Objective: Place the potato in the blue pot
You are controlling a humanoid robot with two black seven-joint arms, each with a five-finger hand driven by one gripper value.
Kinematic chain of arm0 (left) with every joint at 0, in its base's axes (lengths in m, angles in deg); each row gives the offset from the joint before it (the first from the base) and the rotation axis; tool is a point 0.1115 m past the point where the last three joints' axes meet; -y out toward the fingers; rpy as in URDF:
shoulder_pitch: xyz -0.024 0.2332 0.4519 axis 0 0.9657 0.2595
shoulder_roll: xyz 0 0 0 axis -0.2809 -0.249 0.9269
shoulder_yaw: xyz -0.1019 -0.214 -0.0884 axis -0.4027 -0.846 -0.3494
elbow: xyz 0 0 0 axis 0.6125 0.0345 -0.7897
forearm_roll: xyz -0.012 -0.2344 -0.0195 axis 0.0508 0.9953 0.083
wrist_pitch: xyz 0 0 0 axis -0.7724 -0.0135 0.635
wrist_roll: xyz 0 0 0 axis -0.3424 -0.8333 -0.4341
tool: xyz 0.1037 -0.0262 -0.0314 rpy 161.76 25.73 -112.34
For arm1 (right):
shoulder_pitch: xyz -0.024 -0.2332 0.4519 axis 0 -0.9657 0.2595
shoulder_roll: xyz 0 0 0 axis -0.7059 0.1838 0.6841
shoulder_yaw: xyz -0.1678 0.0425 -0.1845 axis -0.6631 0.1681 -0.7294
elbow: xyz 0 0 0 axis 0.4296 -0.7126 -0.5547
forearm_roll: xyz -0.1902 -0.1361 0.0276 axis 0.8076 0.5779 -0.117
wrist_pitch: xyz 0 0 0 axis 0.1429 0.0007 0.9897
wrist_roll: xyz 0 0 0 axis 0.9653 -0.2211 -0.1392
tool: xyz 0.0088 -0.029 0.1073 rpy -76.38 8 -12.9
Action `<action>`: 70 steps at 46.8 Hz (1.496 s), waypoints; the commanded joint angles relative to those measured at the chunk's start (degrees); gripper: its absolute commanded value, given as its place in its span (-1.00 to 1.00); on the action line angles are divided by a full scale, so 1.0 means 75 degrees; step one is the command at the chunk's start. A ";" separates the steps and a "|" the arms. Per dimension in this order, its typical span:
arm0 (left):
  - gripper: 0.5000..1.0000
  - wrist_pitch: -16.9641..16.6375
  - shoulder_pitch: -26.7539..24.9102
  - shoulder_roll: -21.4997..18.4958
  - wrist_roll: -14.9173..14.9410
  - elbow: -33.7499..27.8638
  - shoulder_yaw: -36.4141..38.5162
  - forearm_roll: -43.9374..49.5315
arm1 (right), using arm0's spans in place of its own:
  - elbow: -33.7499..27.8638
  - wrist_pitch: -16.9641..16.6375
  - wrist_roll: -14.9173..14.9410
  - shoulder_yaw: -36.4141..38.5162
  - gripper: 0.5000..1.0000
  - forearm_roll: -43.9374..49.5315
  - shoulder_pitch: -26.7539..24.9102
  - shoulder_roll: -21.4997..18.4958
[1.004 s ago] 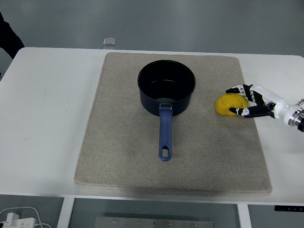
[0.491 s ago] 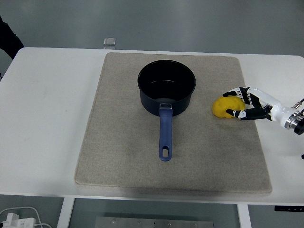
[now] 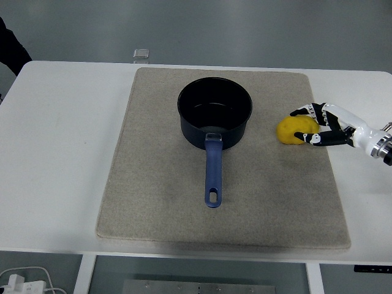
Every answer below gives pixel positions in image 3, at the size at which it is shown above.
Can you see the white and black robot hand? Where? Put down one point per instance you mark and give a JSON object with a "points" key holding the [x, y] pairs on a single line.
{"points": [[343, 128]]}

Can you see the beige felt mat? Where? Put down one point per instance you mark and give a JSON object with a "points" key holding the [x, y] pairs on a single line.
{"points": [[223, 165]]}

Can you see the black table control panel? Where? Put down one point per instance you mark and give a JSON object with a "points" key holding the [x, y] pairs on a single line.
{"points": [[373, 268]]}

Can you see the white table leg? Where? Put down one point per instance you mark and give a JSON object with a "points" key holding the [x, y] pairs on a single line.
{"points": [[82, 273], [315, 277]]}

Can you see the small clear plastic box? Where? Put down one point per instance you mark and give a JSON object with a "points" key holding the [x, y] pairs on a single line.
{"points": [[141, 54]]}

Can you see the person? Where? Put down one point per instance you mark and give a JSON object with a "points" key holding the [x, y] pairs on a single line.
{"points": [[10, 49]]}

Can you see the white power adapter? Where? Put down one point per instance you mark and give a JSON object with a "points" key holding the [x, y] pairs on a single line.
{"points": [[19, 284]]}

